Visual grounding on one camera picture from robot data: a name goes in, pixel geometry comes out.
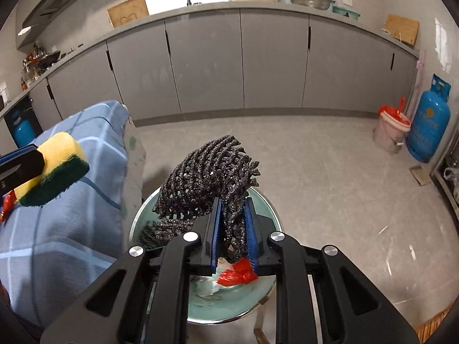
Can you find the small wooden cutting board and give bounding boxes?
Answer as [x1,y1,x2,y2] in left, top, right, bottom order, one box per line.
[384,14,420,47]

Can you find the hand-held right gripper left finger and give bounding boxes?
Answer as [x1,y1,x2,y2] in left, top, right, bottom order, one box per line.
[40,197,222,344]

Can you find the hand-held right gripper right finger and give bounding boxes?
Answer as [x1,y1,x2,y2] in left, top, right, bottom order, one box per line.
[244,198,420,344]

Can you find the blue gas cylinder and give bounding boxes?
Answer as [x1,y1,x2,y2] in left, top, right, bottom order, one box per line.
[12,109,44,144]
[405,73,452,164]

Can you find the blue plaid tablecloth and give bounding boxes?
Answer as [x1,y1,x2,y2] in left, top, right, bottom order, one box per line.
[0,100,147,331]

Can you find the spice rack with bottles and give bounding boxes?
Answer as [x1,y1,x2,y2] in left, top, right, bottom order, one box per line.
[20,43,46,91]

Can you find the red plastic bag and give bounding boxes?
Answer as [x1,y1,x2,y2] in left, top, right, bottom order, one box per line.
[217,257,259,287]

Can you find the pink bucket with red bag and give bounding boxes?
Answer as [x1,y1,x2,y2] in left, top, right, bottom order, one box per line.
[373,97,413,155]

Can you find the green plastic basket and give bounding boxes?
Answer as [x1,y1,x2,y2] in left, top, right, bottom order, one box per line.
[332,5,361,19]

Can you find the yellow and green sponge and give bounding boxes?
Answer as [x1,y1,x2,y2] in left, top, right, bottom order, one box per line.
[18,131,90,208]

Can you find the long black mesh net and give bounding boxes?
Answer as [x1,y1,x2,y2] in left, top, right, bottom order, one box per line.
[152,134,263,263]

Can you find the wicker chair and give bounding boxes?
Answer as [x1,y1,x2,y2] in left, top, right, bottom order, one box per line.
[412,304,457,344]

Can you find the metal bowl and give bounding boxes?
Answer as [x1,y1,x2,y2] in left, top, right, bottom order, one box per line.
[287,0,332,11]

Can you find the large wooden cutting board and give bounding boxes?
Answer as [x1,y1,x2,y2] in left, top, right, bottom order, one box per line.
[107,0,150,29]

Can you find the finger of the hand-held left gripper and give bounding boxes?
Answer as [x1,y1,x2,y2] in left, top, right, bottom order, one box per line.
[0,145,38,163]
[0,149,46,195]

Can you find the red clear plastic wrapper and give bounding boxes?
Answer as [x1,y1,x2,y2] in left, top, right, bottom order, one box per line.
[0,190,17,223]

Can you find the black wok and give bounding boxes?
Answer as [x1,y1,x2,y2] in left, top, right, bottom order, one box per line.
[35,50,62,71]

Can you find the cardboard piece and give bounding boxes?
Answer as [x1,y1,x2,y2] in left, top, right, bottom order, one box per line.
[410,166,431,187]

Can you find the grey lower kitchen cabinets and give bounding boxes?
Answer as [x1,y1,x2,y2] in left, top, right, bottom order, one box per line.
[0,0,421,141]

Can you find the metal storage rack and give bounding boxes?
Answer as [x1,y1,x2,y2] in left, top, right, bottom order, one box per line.
[429,139,459,224]

